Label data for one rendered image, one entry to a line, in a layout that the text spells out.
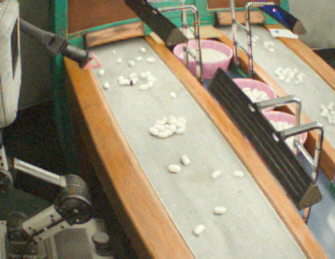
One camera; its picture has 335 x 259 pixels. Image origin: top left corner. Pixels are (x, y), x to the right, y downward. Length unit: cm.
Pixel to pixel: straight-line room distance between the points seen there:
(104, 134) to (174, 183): 35
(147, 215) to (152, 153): 36
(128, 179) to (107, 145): 21
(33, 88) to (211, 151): 194
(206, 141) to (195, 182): 23
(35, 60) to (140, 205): 206
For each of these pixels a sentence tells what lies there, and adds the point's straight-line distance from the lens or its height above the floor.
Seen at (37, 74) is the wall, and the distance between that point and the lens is 369.
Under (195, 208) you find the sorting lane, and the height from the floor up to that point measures 74.
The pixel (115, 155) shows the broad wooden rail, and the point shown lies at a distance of 198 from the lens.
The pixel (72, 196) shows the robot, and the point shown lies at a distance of 176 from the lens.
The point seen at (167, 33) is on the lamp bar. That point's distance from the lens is 204.
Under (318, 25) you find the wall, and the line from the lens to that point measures 452.
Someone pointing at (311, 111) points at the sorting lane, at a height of 74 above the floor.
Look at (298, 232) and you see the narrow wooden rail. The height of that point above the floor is 76.
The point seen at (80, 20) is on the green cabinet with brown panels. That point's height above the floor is 94.
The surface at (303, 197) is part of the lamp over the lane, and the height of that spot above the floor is 108.
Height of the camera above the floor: 186
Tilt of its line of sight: 32 degrees down
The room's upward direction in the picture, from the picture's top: 3 degrees counter-clockwise
